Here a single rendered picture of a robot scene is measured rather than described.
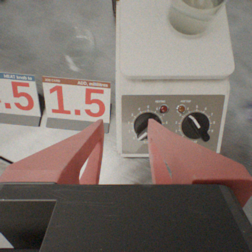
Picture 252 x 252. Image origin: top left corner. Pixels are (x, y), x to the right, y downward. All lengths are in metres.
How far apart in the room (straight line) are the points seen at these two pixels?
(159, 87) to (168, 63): 0.03
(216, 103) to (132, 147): 0.11
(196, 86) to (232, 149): 0.12
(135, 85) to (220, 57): 0.09
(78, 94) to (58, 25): 0.15
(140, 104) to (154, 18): 0.10
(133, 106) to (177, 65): 0.06
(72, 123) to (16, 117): 0.08
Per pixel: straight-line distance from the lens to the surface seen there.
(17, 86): 0.29
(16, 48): 0.36
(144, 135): 0.20
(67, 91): 0.26
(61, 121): 0.27
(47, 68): 0.32
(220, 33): 0.24
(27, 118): 0.29
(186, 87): 0.22
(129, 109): 0.21
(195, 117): 0.21
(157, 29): 0.22
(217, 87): 0.23
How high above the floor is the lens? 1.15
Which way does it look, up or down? 77 degrees down
